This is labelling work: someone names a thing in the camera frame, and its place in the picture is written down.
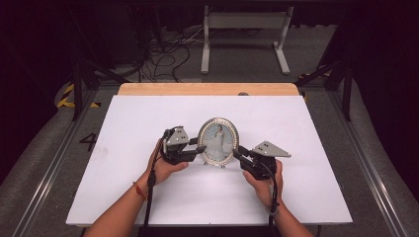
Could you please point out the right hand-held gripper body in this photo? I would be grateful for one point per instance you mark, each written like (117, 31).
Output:
(263, 158)

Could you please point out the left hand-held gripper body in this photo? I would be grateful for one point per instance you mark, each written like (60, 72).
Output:
(176, 144)

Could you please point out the oval silver picture frame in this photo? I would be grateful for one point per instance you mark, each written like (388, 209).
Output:
(217, 141)

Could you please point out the person's left hand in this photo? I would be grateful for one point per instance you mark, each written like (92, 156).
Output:
(164, 169)

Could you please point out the person's right hand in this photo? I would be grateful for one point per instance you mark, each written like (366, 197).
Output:
(263, 191)

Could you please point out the white table board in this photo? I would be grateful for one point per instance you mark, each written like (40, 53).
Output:
(131, 115)

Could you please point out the black tripod stand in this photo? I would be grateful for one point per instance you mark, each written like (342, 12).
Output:
(346, 95)
(77, 94)

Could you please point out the yellow black floor tape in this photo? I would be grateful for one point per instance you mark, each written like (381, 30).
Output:
(66, 103)

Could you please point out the white metal stand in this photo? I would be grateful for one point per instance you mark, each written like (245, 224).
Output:
(247, 20)

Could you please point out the aluminium floor rail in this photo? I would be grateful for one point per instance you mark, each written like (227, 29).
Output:
(49, 171)
(372, 174)

